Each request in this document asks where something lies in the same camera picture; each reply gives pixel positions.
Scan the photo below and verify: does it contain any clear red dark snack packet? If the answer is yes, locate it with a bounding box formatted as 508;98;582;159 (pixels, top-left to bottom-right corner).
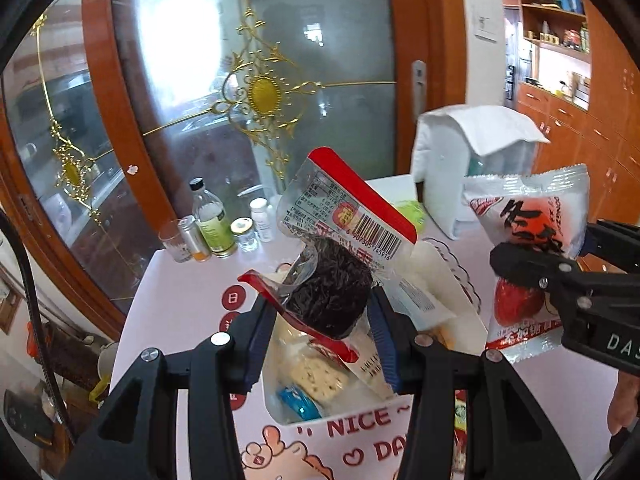
237;147;418;363

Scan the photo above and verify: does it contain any small drinking glass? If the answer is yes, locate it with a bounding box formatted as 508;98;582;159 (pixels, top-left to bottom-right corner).
159;220;193;263

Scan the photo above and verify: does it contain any white paper bag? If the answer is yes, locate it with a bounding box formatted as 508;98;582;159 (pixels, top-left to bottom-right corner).
410;110;536;241

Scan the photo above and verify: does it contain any white pill bottle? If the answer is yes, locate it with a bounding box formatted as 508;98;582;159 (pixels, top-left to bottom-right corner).
248;197;275;242

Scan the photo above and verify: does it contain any silver door handle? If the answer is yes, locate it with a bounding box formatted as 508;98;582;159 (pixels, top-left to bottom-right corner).
411;60;428;116

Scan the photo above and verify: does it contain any green white tissue pack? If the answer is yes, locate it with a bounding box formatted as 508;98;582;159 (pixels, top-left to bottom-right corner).
392;199;426;233

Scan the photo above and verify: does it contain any person's right hand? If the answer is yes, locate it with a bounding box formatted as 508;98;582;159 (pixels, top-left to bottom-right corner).
607;370;640;436

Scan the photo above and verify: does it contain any clear pale cracker packet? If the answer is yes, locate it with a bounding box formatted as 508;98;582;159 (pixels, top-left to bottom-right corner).
265;320;351;411

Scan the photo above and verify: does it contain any green label glass bottle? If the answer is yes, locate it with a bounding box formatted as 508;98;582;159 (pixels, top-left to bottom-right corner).
189;177;238;259

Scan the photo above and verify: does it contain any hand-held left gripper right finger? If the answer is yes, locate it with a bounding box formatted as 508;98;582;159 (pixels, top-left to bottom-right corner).
366;287;585;480

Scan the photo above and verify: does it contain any small glass jar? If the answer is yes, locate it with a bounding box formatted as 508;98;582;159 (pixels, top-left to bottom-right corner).
230;217;259;253

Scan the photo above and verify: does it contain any small silver can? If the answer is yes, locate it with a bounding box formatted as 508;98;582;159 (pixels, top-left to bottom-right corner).
177;215;211;262

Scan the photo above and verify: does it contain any wooden shelf cabinet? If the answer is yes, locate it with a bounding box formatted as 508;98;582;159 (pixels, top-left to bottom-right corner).
500;0;640;201

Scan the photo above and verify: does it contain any white wall plate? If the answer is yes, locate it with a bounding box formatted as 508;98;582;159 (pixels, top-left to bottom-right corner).
472;5;498;41

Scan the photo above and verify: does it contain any white printed snack packet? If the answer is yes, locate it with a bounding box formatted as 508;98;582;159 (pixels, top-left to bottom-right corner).
345;280;458;398

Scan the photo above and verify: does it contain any white red jujube snack packet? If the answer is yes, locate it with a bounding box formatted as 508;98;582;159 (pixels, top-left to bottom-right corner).
462;164;591;365

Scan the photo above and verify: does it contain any blue candy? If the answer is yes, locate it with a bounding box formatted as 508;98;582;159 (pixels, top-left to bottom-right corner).
277;385;321;421

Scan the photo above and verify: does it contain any glass door with gold ornament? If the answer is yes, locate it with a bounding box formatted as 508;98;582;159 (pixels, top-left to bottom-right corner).
0;0;466;321

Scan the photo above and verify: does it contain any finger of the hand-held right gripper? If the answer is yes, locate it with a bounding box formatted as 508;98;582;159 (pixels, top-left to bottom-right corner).
580;219;640;272
489;241;640;329

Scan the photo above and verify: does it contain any black electronic device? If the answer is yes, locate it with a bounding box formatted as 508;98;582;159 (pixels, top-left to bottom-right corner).
2;387;56;443

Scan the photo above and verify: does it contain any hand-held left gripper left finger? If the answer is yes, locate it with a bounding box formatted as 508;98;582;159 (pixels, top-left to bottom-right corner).
59;295;279;480

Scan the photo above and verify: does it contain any black cable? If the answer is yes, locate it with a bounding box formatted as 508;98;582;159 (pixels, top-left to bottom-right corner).
0;210;76;441

